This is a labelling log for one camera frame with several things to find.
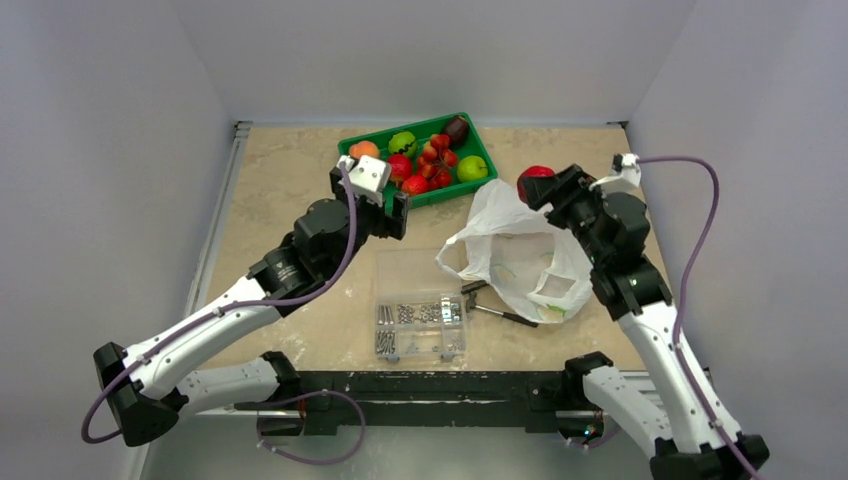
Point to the fake dark red fruit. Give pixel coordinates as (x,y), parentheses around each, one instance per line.
(457,130)

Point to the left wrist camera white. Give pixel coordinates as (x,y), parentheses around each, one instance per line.
(368,176)

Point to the small black-handled hammer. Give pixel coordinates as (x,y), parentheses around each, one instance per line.
(472,304)

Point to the fake green cracked fruit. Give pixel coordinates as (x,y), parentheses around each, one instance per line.
(403,143)

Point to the fake green apple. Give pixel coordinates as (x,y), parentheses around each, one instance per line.
(472,168)

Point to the black base bar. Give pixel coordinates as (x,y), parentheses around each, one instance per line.
(535,401)

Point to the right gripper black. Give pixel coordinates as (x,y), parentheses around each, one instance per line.
(553,187)

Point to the green plastic tray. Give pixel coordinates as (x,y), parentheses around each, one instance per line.
(473,146)

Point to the fake red apple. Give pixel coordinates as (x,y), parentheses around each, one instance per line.
(401,168)
(415,185)
(532,181)

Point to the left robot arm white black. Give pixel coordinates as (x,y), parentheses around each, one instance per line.
(146,388)

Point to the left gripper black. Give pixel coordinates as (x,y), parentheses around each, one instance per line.
(387,225)

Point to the white plastic bag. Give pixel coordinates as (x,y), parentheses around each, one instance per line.
(539,271)

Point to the clear plastic screw box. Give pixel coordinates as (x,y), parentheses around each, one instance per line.
(419,308)

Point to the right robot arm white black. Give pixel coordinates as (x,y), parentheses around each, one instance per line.
(690,434)

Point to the fake peach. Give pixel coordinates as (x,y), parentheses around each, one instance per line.
(364,148)

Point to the fake red cherry bunch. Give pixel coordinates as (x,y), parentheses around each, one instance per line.
(436,162)

